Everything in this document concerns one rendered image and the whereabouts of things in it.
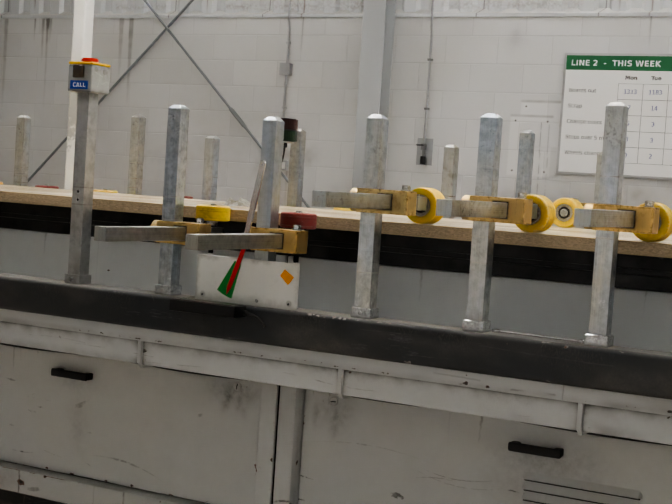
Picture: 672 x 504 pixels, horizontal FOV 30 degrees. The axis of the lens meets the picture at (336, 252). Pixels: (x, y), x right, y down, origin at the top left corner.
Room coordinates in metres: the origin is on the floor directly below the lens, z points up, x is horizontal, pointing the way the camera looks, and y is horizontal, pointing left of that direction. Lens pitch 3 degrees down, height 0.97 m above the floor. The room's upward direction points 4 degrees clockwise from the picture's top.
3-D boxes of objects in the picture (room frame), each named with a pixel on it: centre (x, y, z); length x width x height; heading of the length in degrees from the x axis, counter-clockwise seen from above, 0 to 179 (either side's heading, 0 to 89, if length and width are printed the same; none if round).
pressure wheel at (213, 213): (2.92, 0.29, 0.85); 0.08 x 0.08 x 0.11
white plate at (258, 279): (2.72, 0.19, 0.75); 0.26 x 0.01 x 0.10; 63
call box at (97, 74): (2.96, 0.61, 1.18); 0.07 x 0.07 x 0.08; 63
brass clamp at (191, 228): (2.83, 0.36, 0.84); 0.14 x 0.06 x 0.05; 63
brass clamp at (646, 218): (2.38, -0.53, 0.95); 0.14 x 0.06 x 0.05; 63
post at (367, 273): (2.62, -0.07, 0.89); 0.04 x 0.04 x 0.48; 63
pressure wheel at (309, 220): (2.77, 0.09, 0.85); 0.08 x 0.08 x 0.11
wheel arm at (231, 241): (2.60, 0.18, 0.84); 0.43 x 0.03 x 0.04; 153
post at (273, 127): (2.73, 0.15, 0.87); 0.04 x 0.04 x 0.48; 63
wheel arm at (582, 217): (2.31, -0.52, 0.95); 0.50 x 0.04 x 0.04; 153
